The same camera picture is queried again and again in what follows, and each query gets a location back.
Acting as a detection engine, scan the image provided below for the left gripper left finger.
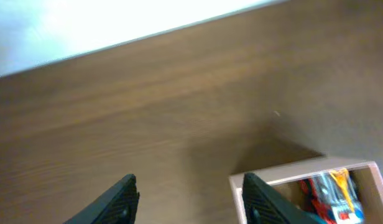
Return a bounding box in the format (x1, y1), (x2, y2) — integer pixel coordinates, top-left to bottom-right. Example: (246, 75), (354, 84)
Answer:
(64, 174), (140, 224)

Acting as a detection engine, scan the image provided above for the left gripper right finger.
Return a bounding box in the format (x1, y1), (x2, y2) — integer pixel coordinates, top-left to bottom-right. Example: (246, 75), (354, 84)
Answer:
(242, 173), (318, 224)

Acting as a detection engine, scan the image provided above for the red toy truck yellow ladder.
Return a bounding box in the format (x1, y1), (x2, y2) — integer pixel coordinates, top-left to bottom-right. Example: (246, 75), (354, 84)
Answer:
(299, 168), (365, 224)

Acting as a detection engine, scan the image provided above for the white cardboard box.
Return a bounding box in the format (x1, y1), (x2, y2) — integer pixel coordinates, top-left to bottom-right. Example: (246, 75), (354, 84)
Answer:
(229, 157), (383, 224)

